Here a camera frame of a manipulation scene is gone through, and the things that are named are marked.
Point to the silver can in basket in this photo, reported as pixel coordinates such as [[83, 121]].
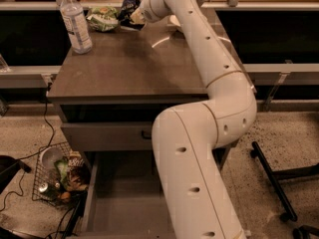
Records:
[[44, 187]]

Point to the middle drawer with handle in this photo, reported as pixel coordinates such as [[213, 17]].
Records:
[[105, 136]]

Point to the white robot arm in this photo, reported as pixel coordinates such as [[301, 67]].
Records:
[[185, 136]]

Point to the black wire basket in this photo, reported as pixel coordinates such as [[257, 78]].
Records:
[[47, 172]]

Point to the clear plastic water bottle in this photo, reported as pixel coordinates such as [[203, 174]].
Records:
[[76, 25]]

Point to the green jalapeno chip bag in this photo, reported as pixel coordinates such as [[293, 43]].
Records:
[[103, 19]]

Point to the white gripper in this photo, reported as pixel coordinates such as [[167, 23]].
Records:
[[147, 10]]

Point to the blue chip bag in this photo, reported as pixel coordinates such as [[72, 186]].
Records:
[[128, 7]]

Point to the open bottom drawer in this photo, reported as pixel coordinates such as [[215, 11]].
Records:
[[134, 195]]

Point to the grey drawer cabinet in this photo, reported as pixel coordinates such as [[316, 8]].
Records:
[[128, 76]]

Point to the white paper bowl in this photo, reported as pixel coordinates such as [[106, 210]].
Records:
[[175, 22]]

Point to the snack bag in basket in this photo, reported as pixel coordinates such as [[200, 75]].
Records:
[[74, 174]]

